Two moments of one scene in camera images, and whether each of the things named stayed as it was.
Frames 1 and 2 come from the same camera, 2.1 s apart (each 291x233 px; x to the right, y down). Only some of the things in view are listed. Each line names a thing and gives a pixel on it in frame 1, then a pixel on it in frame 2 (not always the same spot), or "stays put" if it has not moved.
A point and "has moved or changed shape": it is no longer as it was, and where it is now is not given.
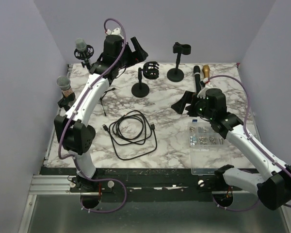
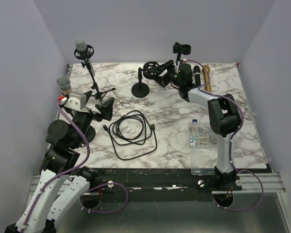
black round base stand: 64,102 has moved or changed shape
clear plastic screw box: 209,150 stays put
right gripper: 188,97 to 170,67
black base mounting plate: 153,184 stays put
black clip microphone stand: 176,74 stays put
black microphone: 197,73 stays put
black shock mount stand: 151,71 stays put
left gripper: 138,55 to 106,108
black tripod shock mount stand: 86,55 stays put
